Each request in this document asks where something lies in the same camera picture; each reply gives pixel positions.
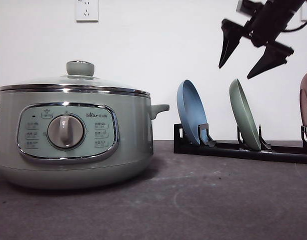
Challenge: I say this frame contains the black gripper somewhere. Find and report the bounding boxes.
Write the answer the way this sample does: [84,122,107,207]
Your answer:
[218,0,306,79]

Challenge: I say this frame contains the green plate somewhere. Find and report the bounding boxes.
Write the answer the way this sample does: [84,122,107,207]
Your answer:
[229,78,261,151]

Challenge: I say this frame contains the glass steamer lid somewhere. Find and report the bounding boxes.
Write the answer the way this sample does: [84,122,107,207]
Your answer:
[0,60,151,97]

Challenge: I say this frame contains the blue plate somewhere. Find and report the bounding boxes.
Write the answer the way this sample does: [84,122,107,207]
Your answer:
[177,79,208,145]

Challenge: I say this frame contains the black plate rack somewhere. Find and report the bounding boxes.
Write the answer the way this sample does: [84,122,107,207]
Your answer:
[173,123,307,164]

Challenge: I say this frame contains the green electric steamer pot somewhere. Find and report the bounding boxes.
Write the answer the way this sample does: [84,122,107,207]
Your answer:
[0,88,170,190]

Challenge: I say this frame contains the white wall socket right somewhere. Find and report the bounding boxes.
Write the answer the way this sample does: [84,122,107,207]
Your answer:
[300,5,307,22]

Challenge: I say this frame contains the white wall socket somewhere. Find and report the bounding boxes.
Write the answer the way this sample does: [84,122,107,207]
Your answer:
[75,0,99,24]
[300,5,307,22]

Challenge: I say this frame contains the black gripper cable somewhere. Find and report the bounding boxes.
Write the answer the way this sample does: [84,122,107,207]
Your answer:
[281,0,307,33]

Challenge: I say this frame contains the white wall socket left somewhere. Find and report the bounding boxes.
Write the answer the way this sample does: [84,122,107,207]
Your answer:
[75,0,99,24]

